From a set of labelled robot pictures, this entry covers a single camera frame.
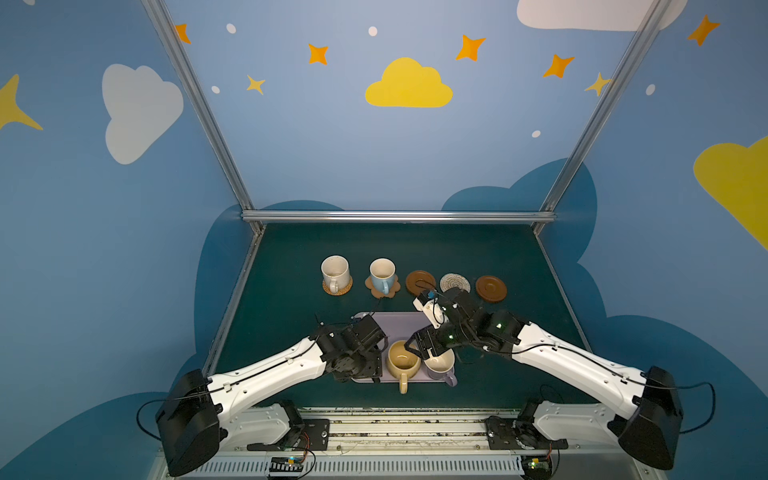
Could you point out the aluminium frame rail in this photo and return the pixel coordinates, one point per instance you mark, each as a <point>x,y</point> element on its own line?
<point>437,217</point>

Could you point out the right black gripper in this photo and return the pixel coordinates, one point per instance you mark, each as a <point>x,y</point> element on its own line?
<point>426,342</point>

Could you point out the yellow mug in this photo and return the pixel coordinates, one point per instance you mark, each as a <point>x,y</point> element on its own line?
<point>402,364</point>

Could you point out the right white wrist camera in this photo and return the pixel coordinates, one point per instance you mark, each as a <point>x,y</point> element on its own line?
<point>440,308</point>

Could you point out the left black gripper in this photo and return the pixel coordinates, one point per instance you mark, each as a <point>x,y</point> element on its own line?
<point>365,365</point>

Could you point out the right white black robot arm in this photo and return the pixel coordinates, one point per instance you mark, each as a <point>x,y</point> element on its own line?
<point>647,409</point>

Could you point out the small circuit board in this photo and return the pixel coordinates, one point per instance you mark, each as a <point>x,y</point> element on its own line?
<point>285,468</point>
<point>536,468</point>

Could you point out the white cream mug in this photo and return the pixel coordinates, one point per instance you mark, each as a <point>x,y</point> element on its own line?
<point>335,271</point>

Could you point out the lavender mug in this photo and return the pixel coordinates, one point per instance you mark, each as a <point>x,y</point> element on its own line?
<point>442,368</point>

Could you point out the brown wooden round coaster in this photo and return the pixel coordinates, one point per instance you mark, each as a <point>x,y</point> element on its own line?
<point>491,289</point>

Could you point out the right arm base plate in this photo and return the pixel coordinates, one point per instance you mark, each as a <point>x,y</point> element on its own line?
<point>514,434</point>

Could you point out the left small circuit board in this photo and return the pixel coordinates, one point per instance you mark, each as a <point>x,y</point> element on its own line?
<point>285,468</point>

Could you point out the woven rattan round coaster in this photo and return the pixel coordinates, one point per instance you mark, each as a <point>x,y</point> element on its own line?
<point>338,291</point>

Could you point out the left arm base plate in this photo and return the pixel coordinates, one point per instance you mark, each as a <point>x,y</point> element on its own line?
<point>312,434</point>

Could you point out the dark wooden round coaster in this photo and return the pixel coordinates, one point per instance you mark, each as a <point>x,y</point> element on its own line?
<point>418,281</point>

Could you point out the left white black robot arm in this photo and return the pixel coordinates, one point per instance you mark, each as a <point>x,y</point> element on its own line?
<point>196,417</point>

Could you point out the light blue mug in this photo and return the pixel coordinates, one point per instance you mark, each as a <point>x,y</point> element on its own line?
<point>382,275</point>

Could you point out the right small circuit board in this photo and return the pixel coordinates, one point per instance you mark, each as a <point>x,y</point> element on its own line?
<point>536,468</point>

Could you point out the white woven round coaster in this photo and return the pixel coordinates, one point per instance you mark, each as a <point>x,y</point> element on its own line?
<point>454,280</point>

